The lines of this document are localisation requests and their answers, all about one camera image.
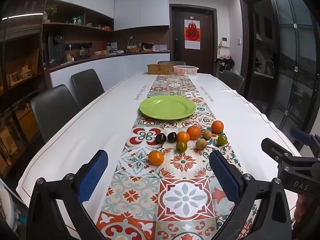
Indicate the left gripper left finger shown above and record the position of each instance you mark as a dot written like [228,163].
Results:
[44,220]

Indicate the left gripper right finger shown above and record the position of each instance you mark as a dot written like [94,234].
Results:
[273,217]

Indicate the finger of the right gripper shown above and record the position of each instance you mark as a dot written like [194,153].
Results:
[274,150]
[306,139]

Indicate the large orange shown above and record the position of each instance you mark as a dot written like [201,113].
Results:
[194,132]
[217,127]

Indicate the brown kiwi back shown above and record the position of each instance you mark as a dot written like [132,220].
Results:
[206,134]

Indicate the brown kiwi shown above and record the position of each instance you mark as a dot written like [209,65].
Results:
[201,144]
[206,134]

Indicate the brown kiwi front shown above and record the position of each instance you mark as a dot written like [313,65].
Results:
[201,144]

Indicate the small orange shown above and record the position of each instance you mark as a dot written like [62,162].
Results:
[156,157]
[183,136]

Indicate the dark plum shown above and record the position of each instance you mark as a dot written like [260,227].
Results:
[172,137]
[161,138]

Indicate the person right hand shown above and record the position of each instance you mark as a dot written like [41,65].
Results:
[303,203]

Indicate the glass sliding door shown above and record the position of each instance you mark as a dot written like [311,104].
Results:
[297,84]

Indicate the right grey chair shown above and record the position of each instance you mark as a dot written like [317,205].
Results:
[232,80]

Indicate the patterned table runner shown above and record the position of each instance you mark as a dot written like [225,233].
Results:
[179,199]

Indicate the white tablecloth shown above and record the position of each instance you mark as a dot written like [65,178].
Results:
[106,123]

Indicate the near left grey chair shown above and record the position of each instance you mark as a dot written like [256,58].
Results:
[53,109]

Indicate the dark wooden door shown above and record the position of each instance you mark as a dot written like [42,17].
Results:
[203,59]

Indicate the green plate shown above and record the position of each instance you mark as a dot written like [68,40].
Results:
[167,107]

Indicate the plastic basket of fruit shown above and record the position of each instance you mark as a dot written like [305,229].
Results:
[185,70]

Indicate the far left grey chair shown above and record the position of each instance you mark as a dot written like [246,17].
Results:
[87,86]

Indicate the far end grey chair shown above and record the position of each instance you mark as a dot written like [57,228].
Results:
[173,63]

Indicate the red paper door poster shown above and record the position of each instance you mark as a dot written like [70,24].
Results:
[192,34]

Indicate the electric kettle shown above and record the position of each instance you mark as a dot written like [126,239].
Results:
[84,53]

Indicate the black coffee machine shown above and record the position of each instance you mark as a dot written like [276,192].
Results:
[56,49]

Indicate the white wall intercom panel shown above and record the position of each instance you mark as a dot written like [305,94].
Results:
[225,42]

